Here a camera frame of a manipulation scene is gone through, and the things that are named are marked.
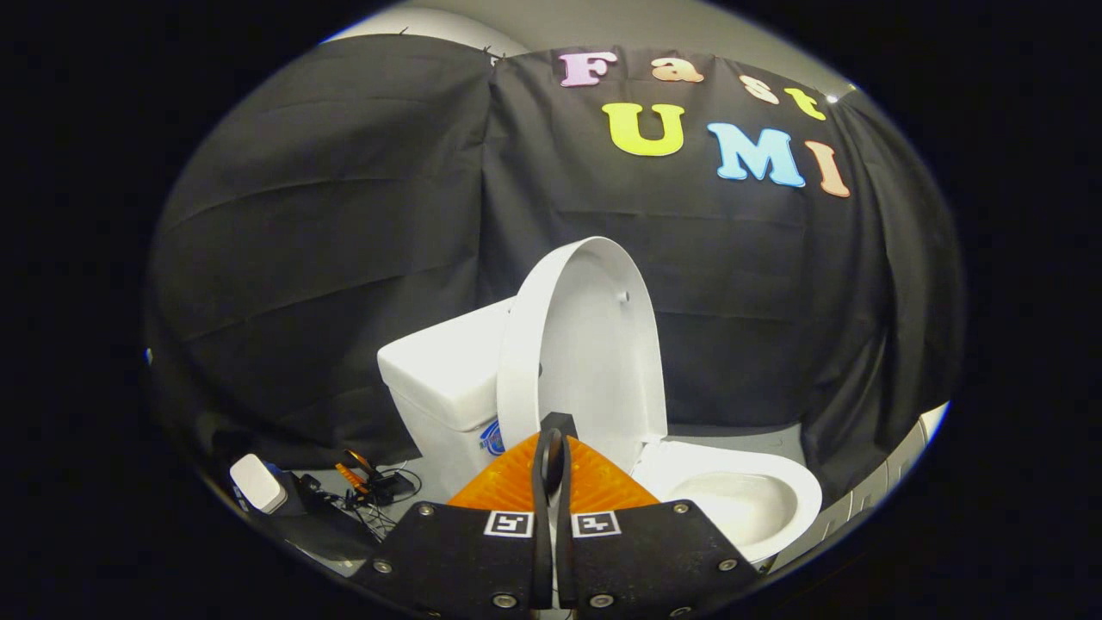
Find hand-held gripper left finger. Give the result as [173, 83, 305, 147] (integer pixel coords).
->
[348, 412, 554, 617]

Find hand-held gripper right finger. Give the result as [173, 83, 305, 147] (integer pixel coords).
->
[552, 412, 764, 617]

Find white toilet lid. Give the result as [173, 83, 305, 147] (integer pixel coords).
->
[496, 236, 669, 476]

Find white ceramic toilet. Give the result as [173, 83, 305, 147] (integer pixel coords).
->
[376, 296, 824, 566]

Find small white box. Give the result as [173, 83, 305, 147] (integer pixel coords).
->
[228, 453, 290, 516]

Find white cabinet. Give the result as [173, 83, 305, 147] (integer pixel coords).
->
[769, 400, 953, 575]

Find black backdrop cloth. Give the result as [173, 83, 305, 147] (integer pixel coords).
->
[145, 33, 967, 511]

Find black floor cables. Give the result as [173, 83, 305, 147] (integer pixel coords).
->
[300, 465, 424, 542]

